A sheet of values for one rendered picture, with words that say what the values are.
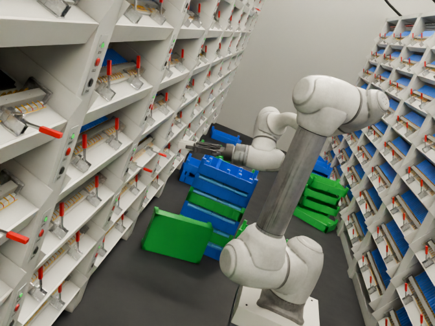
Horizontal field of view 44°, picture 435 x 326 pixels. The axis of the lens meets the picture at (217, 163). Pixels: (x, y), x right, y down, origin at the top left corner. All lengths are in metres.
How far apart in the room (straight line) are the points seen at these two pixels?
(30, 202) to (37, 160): 0.09
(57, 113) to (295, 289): 1.17
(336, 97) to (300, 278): 0.65
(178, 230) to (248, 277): 0.86
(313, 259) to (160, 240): 0.94
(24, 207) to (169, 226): 1.54
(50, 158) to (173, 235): 1.58
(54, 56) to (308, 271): 1.22
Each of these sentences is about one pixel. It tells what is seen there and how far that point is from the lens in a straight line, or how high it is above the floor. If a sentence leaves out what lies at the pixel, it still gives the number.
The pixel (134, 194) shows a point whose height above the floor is 0.31.
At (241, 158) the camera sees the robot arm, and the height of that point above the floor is 0.66.
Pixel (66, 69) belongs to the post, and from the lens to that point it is 1.05.
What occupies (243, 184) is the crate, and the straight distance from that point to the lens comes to 2.67.
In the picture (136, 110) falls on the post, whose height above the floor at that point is 0.78.
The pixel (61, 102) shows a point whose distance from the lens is 1.06.
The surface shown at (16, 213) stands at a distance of 1.08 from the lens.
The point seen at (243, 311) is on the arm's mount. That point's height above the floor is 0.26.
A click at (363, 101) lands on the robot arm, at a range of 1.77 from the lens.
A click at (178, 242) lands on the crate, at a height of 0.08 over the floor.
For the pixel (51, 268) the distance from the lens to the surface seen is 1.66.
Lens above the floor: 1.17
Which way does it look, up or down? 15 degrees down
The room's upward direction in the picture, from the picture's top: 22 degrees clockwise
